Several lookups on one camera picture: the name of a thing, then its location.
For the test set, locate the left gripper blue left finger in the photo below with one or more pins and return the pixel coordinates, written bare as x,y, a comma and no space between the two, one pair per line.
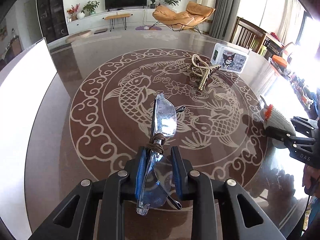
95,208

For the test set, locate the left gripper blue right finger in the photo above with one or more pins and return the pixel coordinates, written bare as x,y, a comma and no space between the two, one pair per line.
219,206

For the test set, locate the red flower vase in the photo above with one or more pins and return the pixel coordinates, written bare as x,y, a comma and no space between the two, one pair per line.
75,13

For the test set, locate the white knit glove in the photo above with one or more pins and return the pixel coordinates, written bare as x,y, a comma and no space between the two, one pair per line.
273,118

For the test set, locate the orange lounge chair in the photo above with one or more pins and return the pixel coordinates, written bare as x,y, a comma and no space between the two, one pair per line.
193,15

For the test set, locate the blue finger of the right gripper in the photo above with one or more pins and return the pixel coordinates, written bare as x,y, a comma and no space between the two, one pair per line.
293,142
307,127

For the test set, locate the small potted plant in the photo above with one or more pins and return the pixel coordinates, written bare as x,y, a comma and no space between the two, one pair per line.
152,4

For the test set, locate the round floor cushion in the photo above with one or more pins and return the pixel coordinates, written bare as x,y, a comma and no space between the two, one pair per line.
79,35

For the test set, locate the wooden dining chair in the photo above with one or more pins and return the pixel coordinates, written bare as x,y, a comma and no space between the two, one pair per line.
249,36

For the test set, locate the grey curtain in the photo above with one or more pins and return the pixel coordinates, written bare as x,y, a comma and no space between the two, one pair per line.
224,19

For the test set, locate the white tv cabinet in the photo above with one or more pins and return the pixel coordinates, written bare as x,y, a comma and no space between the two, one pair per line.
118,18

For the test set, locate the green potted plant left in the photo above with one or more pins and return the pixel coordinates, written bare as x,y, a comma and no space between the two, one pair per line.
90,7

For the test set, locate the dark display cabinet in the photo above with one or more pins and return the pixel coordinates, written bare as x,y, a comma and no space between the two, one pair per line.
52,19

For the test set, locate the beaded hair clip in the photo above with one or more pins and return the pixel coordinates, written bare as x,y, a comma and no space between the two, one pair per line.
202,69

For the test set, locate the clear plastic cartoon box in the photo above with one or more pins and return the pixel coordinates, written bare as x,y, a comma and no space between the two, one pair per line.
230,59

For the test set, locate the white storage box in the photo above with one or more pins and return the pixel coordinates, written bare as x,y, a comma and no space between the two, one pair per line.
24,83

